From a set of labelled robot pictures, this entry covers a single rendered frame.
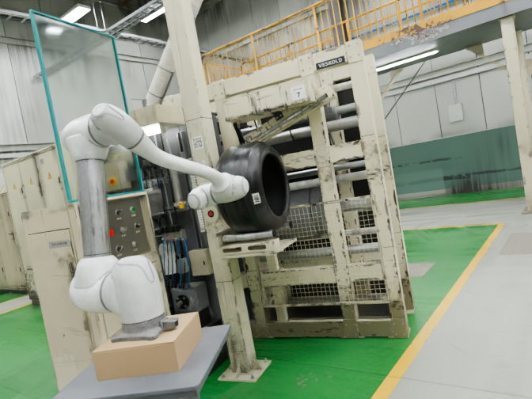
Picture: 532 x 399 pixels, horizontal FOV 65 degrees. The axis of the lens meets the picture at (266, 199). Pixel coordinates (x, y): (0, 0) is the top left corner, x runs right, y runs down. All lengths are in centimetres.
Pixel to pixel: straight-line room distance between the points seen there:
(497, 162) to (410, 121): 228
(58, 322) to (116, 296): 99
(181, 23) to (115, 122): 129
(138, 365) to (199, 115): 159
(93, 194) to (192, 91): 119
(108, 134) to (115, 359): 79
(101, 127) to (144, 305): 66
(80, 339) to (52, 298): 26
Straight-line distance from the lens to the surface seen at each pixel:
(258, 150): 241
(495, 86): 1114
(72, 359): 255
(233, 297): 270
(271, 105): 271
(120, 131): 164
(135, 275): 153
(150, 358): 151
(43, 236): 245
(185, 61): 274
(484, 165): 1109
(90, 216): 170
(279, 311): 326
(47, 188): 591
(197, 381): 140
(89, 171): 172
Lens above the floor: 122
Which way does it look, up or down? 3 degrees down
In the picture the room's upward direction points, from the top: 10 degrees counter-clockwise
